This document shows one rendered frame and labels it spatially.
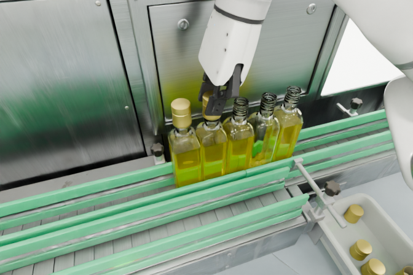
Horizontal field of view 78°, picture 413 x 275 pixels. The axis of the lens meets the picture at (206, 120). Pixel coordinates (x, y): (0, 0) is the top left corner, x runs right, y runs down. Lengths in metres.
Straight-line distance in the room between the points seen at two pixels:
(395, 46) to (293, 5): 0.27
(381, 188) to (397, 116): 0.52
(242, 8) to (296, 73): 0.38
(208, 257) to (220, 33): 0.44
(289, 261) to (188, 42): 0.58
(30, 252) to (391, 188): 0.96
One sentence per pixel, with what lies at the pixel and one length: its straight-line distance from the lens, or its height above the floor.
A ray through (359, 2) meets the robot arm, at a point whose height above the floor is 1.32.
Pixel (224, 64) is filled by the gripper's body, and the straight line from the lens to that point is 0.36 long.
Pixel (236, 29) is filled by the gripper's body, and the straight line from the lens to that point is 0.35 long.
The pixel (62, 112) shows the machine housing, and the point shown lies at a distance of 0.64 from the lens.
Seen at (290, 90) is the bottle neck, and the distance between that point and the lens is 0.53.
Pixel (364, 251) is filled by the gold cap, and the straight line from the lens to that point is 0.76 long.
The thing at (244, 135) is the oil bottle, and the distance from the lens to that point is 0.51.
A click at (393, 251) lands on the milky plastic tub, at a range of 0.83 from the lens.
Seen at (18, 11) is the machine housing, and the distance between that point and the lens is 0.55.
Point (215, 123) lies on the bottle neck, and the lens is 0.48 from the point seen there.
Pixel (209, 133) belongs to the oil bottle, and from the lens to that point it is 0.49.
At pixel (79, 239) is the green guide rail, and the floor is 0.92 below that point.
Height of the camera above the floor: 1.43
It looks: 42 degrees down
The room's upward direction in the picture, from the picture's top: straight up
